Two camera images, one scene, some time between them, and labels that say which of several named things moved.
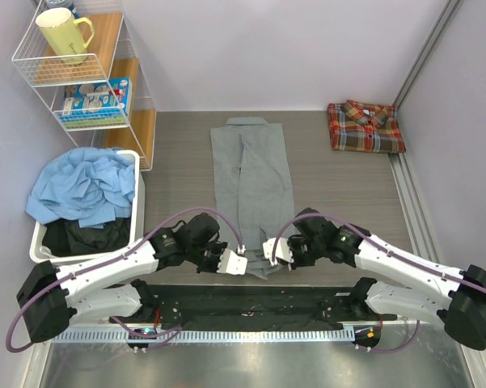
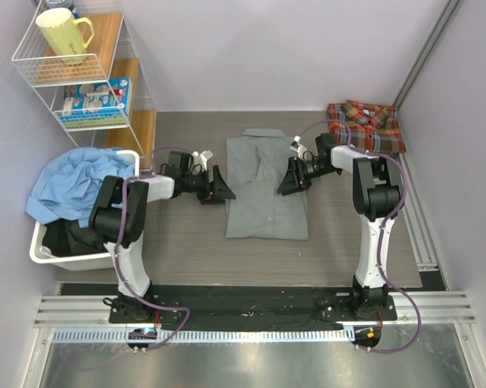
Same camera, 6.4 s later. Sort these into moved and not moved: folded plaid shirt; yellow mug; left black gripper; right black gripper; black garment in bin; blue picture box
Moved: right black gripper; left black gripper
Not moved: yellow mug; black garment in bin; folded plaid shirt; blue picture box
